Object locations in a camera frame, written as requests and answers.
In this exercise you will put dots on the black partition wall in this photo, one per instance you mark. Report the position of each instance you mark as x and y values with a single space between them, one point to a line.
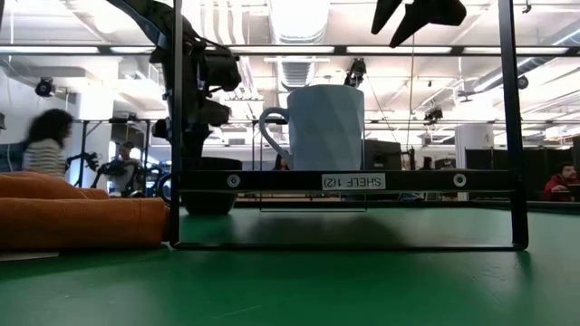
530 167

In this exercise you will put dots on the green table mat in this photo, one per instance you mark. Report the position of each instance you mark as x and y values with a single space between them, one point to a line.
290 280

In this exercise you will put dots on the orange cloth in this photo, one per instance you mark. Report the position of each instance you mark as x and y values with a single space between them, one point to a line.
81 222

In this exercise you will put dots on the black metal stand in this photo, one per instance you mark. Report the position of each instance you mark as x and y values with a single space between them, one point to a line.
84 149

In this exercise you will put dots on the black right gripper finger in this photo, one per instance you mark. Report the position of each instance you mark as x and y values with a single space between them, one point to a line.
385 13
430 13

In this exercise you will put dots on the white pillar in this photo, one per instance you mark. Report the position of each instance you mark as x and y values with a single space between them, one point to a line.
473 145

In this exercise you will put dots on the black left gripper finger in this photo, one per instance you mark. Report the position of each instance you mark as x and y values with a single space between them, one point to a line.
197 145

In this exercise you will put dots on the black ceiling camera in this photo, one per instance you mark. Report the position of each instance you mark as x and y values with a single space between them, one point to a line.
433 115
44 87
356 72

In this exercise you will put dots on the light blue faceted mug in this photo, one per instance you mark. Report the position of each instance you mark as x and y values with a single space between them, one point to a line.
326 131

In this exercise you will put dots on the person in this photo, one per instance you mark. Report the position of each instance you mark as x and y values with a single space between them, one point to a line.
45 154
281 164
559 183
122 169

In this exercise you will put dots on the black table frame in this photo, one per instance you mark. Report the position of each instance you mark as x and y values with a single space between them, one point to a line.
553 206

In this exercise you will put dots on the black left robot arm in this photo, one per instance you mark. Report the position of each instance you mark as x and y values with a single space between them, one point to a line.
154 22

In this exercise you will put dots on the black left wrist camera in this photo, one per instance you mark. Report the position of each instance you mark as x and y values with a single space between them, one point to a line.
223 68

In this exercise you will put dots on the black monitor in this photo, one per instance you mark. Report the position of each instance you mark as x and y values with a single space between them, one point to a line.
383 156

